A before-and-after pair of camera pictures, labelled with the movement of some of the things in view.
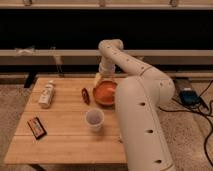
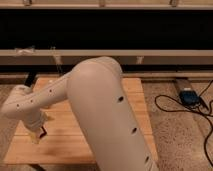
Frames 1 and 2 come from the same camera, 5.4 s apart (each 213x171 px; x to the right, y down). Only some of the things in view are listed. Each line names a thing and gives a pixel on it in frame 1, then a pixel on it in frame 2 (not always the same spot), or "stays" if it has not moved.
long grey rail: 93,56 stays
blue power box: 189,97 stays
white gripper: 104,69 → 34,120
